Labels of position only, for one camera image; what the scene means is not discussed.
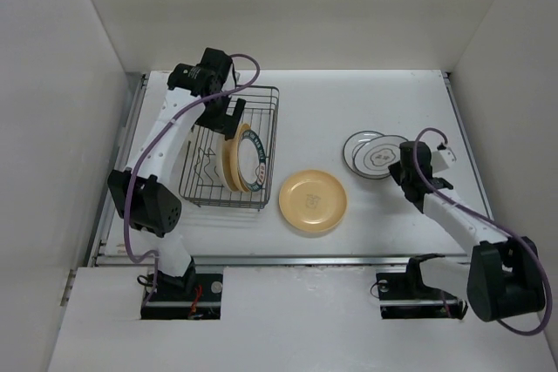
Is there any cream white plate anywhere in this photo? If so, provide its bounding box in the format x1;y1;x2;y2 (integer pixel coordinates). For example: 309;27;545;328
216;134;238;192

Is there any white plate green pattern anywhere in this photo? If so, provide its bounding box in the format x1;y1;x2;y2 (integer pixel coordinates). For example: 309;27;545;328
354;135;407;179

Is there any white plate green rim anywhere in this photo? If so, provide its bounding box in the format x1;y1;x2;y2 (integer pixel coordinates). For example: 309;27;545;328
342;131;384;177

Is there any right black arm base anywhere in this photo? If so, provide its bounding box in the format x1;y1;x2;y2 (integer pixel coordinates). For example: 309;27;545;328
370;254;468;321

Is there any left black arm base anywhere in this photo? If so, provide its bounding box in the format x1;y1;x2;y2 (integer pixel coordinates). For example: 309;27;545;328
136;260;223;321

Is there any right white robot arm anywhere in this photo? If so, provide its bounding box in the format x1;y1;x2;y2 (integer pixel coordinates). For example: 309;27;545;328
389;141;551;322

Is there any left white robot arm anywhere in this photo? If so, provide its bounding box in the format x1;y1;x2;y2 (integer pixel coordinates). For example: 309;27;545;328
107;48;243;300

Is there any plate with teal lettered band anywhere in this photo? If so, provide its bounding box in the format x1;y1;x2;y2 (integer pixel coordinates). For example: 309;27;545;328
237;129;267;192

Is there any grey wire dish rack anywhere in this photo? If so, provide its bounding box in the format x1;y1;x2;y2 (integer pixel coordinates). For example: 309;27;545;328
179;86;279;210

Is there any aluminium table rail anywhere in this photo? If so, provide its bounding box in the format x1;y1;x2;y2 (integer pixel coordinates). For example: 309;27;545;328
85;70;483;268

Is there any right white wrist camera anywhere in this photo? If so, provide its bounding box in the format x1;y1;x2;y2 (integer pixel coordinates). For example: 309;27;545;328
432;144;457;173

